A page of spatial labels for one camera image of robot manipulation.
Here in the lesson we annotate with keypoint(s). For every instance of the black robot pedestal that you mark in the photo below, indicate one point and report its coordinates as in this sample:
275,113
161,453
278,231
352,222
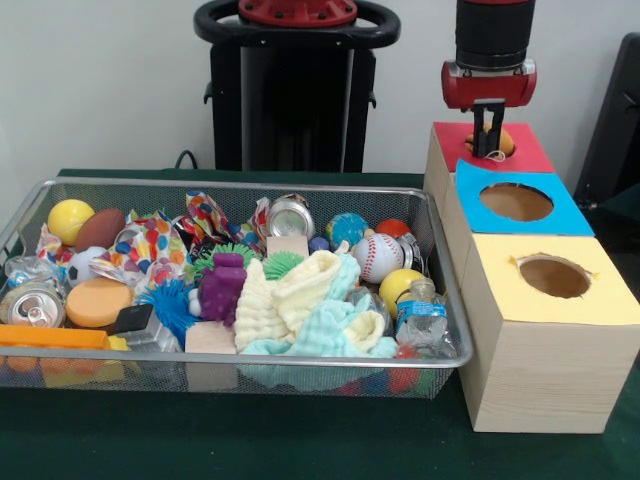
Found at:
300,100

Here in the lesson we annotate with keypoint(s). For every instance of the blue spiky ball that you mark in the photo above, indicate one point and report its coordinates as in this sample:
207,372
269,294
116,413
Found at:
167,305

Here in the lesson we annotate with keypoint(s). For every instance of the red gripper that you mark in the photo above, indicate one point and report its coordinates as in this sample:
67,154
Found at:
490,87

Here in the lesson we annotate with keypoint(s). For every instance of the pale yellow muslin cloth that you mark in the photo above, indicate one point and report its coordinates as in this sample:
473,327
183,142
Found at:
290,295

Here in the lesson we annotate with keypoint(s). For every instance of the orange foam disc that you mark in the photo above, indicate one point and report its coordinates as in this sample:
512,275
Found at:
97,302

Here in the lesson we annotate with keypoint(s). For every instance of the dark green side-table cloth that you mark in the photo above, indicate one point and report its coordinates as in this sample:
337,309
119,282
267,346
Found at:
625,215

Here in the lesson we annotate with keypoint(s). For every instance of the orange toy brick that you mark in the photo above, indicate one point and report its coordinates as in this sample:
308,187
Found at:
50,336

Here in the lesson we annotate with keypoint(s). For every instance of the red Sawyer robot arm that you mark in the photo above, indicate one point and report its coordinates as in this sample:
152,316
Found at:
495,30

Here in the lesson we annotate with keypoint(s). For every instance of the brown toy football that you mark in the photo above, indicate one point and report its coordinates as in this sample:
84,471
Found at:
100,230

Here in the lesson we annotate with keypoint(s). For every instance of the wooden three-hole box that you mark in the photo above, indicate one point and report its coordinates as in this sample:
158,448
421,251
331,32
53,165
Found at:
540,370

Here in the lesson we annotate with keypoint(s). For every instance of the purple knobbly toy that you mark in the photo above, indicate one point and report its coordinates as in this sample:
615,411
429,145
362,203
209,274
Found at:
222,290

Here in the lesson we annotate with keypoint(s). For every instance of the white baseball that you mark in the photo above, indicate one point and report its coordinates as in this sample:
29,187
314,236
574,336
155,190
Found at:
378,257

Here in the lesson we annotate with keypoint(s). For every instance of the teal muslin cloth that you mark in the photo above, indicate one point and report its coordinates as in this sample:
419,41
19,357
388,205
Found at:
325,330

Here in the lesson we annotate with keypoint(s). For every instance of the brown plush dog toy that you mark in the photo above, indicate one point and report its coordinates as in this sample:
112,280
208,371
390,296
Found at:
507,142

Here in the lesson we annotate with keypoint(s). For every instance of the black upright panel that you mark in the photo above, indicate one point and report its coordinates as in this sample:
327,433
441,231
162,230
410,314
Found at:
615,125

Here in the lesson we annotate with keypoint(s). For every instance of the green spiky ball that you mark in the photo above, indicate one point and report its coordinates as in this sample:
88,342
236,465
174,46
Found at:
282,262

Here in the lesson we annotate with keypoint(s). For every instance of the yellow ball with black band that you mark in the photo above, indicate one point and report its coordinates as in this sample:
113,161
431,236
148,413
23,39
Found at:
397,285

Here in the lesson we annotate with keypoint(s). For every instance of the dark green table cloth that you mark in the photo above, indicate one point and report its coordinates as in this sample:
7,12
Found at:
250,440

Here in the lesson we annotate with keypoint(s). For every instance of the plain yellow ball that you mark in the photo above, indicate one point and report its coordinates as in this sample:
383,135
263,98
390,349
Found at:
71,221

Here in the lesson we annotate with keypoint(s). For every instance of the shallow mesh bin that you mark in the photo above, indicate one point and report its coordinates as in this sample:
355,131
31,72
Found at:
300,385

